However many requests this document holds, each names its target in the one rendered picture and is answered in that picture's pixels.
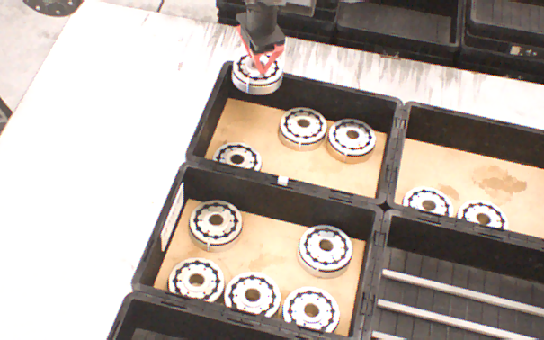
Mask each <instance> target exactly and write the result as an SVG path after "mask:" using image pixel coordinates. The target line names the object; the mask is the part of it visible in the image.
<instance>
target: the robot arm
mask: <svg viewBox="0 0 544 340"><path fill-rule="evenodd" d="M242 1H244V2H246V5H247V13H239V14H238V15H237V19H236V20H237V21H239V22H240V24H241V25H240V26H237V27H236V30H237V32H238V34H239V36H240V38H241V40H242V42H243V43H244V45H245V48H246V50H247V53H248V55H249V57H250V58H252V59H253V60H254V63H255V65H256V67H257V69H258V72H259V74H260V75H261V74H265V73H267V71H268V70H269V68H270V67H271V65H272V63H273V62H274V61H275V60H276V59H277V58H278V57H279V56H280V55H281V54H282V53H283V51H284V46H283V45H284V44H285V40H286V37H285V36H284V34H283V33H282V31H281V29H280V28H279V26H278V25H277V23H276V18H277V8H278V6H281V11H282V12H285V13H294V14H299V15H305V16H310V17H313V15H314V12H315V8H316V3H317V0H242ZM342 1H345V3H346V2H350V4H351V3H352V2H357V1H362V0H342ZM268 54H271V56H270V58H269V59H268V61H267V63H266V65H265V67H262V65H261V62H260V58H261V56H264V55H268Z"/></svg>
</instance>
